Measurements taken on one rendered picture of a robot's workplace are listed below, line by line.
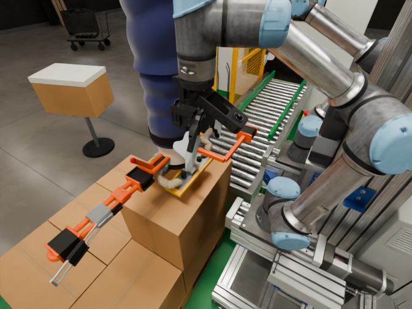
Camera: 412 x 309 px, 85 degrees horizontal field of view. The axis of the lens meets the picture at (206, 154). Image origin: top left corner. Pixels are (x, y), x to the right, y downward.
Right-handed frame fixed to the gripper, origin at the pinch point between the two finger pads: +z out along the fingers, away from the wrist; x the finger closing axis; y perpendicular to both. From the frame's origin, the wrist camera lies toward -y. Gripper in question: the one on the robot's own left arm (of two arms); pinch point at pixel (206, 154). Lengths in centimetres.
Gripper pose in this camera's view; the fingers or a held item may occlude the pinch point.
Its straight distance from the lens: 58.0
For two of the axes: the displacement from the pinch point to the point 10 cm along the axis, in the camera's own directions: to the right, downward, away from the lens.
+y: -8.6, -3.4, 3.8
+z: 0.0, 7.5, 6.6
